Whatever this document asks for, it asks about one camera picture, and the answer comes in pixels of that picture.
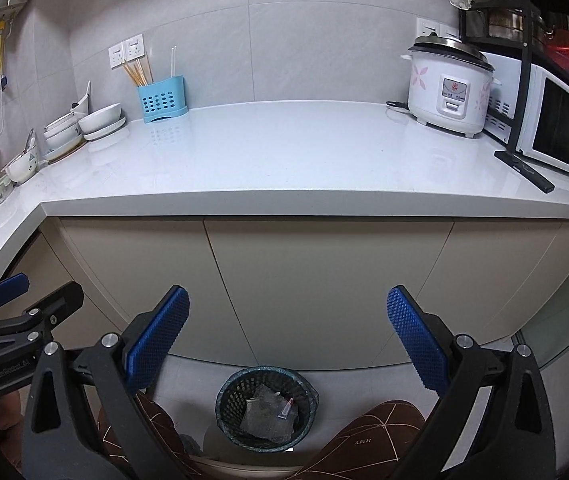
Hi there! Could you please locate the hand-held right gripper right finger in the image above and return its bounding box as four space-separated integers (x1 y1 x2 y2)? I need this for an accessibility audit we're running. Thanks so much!
387 285 555 480

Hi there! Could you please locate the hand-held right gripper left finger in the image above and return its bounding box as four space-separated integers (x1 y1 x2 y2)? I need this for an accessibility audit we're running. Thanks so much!
21 285 190 480

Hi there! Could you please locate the black mesh waste basket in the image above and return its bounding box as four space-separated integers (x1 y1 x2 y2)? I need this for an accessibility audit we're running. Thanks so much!
216 366 320 453

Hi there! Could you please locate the clear plastic sheet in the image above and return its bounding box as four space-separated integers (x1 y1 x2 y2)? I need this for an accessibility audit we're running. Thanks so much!
241 385 299 443

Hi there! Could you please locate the person's left leg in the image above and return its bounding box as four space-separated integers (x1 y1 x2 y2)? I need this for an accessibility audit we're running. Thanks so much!
0 390 185 480

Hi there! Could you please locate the person's leg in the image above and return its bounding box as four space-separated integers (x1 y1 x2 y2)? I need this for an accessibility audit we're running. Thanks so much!
0 390 185 480
284 400 427 480

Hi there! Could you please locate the person's right leg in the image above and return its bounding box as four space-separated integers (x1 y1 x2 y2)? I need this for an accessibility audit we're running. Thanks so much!
284 400 427 480

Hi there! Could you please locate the blue-green bin liner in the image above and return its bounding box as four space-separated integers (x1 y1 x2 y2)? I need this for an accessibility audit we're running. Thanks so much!
216 366 320 453

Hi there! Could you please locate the small patterned bowl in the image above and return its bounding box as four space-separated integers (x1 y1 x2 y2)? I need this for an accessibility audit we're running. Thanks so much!
4 147 41 184

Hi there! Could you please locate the wooden coaster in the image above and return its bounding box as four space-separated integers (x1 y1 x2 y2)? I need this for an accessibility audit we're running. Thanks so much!
44 137 88 163

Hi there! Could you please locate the stack of patterned bowls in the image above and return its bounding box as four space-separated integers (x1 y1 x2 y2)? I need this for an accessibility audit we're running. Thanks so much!
43 112 85 151

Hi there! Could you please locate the white plate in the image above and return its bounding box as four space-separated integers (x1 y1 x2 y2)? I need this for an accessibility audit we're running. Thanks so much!
83 116 128 141

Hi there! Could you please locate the large white bowl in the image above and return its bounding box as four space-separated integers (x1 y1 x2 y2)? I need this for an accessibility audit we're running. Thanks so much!
78 103 122 133

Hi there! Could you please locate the black flat bar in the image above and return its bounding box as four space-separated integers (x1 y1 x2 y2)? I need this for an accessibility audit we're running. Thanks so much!
494 150 555 193

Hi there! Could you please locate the blue chopstick holder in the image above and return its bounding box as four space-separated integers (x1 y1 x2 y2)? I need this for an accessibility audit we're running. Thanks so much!
137 75 190 123

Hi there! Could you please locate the bundle of wooden chopsticks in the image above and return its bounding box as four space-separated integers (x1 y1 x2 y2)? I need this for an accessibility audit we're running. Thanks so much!
122 57 154 87

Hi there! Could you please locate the white floral rice cooker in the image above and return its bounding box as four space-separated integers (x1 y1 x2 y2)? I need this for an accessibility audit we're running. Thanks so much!
401 32 502 138

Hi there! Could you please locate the black metal rack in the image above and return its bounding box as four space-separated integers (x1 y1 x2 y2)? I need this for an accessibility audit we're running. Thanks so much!
459 0 569 156

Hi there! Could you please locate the white microwave oven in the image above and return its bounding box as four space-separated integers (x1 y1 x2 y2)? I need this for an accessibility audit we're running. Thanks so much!
483 52 569 178

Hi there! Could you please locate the red plastic bucket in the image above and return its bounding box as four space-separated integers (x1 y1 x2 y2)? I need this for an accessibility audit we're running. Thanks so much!
544 30 569 68

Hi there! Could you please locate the steel pot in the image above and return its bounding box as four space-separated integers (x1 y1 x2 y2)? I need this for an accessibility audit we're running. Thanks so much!
484 7 547 41

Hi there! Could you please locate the white wall socket black plug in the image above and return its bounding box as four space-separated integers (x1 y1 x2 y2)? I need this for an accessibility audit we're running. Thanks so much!
415 17 440 41

